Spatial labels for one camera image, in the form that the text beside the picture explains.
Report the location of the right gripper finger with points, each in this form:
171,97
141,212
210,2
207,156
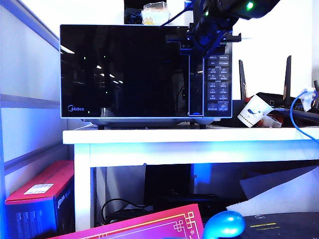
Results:
178,41
233,37

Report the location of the pink gift box gold pattern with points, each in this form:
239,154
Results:
149,224

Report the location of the small white red box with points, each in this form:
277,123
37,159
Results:
270,122

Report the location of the black box yellow print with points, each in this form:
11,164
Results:
286,229

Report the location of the black rectangular panel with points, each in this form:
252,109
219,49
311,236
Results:
167,179

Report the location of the clear plastic snack box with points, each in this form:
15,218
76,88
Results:
155,14

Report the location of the black router with antennas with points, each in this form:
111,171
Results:
274,98

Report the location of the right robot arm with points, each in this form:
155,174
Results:
261,7

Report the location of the pale grey sheet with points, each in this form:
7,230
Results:
269,184

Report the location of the grey framed office partition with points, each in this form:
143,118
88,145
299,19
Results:
30,102

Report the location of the white paper cup blue print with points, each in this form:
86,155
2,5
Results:
251,110

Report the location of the black Midea microwave oven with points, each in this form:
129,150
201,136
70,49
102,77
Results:
216,99

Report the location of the white table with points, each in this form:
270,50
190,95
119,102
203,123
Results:
174,135

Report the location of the white paper sheet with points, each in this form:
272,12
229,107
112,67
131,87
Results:
286,201

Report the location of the glossy blue round object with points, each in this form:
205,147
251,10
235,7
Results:
224,224

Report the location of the red and blue carton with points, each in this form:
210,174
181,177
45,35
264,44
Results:
30,214

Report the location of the black flat device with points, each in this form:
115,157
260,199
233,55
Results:
187,201

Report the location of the white tape tag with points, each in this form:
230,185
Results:
306,99

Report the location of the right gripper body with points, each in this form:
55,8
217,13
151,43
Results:
209,35

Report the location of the black power adapter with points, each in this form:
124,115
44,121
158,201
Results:
124,214

